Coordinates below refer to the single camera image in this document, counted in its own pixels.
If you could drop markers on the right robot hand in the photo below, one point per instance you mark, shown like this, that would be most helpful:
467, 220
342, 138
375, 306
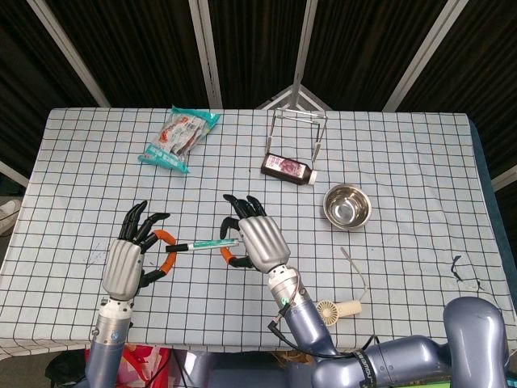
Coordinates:
262, 242

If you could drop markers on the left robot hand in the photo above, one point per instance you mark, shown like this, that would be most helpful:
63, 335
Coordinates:
121, 266

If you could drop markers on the green white marker body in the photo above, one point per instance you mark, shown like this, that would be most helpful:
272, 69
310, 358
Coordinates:
212, 244

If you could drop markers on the black marker cap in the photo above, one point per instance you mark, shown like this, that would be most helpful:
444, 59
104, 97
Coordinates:
175, 247

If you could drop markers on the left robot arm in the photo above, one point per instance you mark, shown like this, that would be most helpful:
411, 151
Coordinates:
107, 343

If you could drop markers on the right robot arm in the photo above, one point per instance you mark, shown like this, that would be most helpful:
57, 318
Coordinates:
404, 359

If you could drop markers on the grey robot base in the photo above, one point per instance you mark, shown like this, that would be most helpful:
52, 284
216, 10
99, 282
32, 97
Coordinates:
242, 372

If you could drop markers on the dark brown bottle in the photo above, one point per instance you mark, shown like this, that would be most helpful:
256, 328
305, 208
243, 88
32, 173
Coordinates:
287, 169

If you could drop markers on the stainless steel bowl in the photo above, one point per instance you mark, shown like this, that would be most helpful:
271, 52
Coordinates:
347, 207

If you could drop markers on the red patterned bag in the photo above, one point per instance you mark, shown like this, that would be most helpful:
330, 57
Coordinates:
139, 363

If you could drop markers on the cream handheld fan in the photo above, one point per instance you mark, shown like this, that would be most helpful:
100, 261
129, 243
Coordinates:
343, 310

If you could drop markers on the teal snack bag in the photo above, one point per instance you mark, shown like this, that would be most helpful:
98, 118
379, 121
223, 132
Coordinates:
177, 139

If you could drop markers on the black grid checked tablecloth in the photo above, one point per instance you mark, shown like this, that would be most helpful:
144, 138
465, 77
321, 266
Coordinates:
404, 161

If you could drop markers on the white triangular frame base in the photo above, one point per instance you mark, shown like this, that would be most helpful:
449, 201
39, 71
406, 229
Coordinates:
282, 98

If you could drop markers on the white frame post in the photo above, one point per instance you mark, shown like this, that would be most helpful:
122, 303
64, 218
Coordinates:
303, 40
68, 52
206, 52
428, 52

